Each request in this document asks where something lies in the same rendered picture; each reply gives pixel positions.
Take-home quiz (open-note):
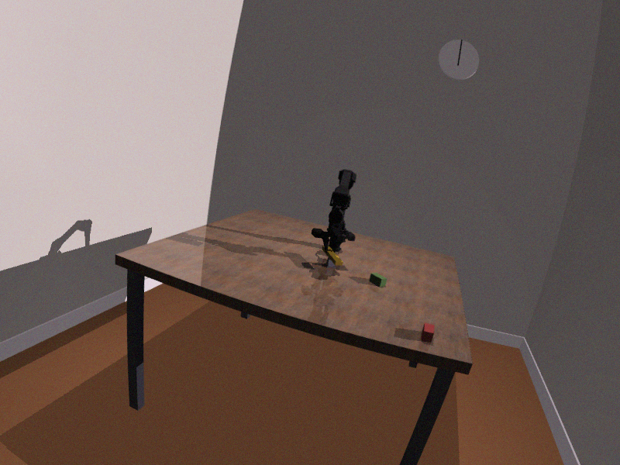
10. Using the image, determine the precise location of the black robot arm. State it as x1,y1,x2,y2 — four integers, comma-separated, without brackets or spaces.
328,170,356,250

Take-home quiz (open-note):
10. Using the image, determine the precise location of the green rectangular block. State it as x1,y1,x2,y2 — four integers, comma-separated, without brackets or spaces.
370,273,387,287

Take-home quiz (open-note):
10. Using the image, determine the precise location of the red rectangular block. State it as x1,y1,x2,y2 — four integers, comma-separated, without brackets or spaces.
421,323,435,343

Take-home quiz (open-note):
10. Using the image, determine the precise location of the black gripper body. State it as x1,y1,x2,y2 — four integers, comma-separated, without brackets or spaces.
312,221,356,241

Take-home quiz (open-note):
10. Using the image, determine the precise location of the yellow bar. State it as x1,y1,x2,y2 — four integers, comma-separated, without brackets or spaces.
322,246,343,266

